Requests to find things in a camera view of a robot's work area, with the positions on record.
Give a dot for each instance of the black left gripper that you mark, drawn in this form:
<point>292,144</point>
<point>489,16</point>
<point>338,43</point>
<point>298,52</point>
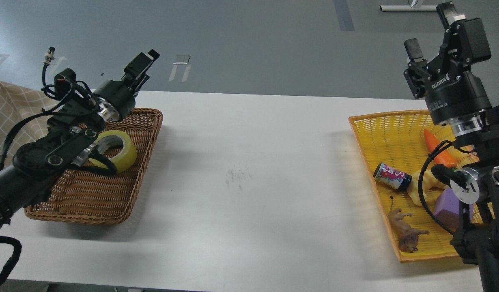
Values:
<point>120,95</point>

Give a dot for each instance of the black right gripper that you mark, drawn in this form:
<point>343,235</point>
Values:
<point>446,84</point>

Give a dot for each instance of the yellow tape roll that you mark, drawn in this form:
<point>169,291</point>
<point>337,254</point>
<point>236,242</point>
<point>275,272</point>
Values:
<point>127,154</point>

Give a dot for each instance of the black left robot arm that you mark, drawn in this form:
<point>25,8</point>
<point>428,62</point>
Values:
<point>71,142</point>

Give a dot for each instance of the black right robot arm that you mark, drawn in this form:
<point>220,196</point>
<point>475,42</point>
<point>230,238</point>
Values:
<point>476,185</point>

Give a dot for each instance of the white stand base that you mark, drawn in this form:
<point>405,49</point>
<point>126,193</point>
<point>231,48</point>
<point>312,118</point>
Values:
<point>411,6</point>

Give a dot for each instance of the orange toy carrot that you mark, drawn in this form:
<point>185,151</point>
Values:
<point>444,158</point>

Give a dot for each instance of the yellow plastic basket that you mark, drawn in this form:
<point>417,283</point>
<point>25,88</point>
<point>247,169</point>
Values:
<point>397,139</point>

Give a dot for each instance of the toy croissant bread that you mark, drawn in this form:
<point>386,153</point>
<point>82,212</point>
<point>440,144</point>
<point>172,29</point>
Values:
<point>424,182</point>

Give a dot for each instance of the small drink can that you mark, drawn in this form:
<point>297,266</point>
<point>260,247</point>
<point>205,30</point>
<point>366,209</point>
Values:
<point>392,177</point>

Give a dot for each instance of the beige checkered cloth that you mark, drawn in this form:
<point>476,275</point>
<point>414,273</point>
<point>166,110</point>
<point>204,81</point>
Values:
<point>16,104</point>

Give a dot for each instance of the brown wicker basket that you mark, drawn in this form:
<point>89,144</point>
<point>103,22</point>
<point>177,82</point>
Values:
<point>87,198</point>

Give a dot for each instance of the purple foam block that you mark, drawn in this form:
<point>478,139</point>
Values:
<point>446,209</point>

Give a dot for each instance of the brown toy lion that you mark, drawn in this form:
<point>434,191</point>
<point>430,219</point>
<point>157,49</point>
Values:
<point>408,237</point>

